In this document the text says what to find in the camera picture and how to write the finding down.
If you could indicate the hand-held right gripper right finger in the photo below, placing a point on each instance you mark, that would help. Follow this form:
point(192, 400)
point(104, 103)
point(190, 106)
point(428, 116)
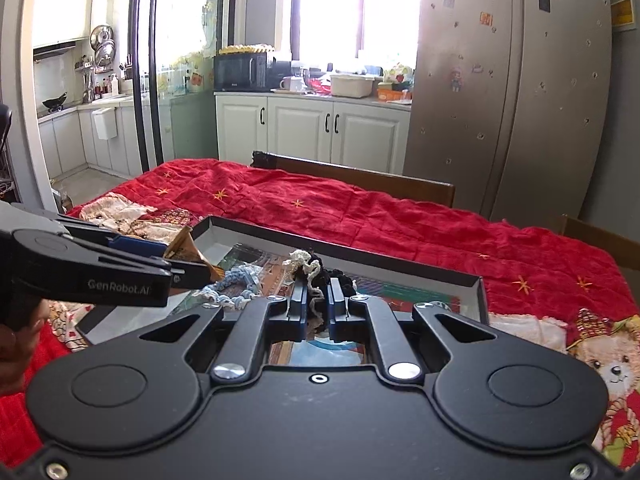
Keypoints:
point(336, 310)

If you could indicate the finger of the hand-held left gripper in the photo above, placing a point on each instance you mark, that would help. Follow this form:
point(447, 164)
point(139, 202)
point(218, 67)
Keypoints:
point(192, 274)
point(137, 246)

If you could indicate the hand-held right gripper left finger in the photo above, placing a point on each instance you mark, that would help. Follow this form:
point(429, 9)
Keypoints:
point(298, 307)

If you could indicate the brown triangular paper packet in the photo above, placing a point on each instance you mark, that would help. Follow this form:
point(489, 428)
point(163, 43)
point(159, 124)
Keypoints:
point(187, 247)

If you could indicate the black and cream crocheted scrunchie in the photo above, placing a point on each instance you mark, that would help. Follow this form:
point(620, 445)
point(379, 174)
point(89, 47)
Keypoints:
point(320, 272)

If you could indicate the shallow black cardboard box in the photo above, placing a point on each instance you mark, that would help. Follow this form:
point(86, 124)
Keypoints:
point(400, 272)

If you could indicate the person's left hand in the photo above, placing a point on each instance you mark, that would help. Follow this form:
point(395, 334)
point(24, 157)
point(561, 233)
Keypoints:
point(22, 350)

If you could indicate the light blue crocheted scrunchie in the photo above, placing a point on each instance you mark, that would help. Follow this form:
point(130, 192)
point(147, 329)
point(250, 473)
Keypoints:
point(235, 285)

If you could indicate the red printed blanket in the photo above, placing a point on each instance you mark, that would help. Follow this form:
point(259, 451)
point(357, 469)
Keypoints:
point(400, 220)

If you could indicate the white hanging bin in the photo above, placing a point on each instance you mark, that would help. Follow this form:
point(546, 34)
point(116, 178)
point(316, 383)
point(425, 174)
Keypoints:
point(105, 122)

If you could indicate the black wok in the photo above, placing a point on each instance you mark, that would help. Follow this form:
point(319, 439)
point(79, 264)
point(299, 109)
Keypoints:
point(55, 101)

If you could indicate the white kitchen cabinet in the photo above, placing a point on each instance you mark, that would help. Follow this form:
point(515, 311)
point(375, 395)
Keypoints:
point(310, 130)

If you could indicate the steel pot lids rack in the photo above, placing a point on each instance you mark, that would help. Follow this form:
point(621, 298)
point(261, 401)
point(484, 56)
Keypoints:
point(102, 47)

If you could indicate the black microwave oven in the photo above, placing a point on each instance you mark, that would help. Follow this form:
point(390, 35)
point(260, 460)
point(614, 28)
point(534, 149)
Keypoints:
point(242, 72)

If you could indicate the range hood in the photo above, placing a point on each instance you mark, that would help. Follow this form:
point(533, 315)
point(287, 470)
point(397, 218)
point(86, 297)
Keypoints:
point(52, 50)

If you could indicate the white mug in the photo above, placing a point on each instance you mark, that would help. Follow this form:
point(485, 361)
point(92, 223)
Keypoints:
point(291, 84)

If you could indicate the orange box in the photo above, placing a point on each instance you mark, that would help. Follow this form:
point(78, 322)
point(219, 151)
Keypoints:
point(394, 95)

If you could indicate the yellow crocheted cover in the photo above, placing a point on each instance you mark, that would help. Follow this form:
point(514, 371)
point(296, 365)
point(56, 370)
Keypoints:
point(247, 50)

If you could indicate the white plastic basin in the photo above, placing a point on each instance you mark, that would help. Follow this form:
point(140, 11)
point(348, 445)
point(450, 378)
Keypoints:
point(352, 85)

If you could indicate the silver refrigerator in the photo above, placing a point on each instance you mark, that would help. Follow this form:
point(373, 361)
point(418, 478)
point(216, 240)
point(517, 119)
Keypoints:
point(500, 85)

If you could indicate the black sliding door frame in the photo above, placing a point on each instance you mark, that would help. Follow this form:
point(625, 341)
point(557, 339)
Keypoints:
point(150, 70)

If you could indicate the yellow wall label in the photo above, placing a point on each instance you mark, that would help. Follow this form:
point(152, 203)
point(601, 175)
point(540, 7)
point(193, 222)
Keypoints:
point(621, 12)

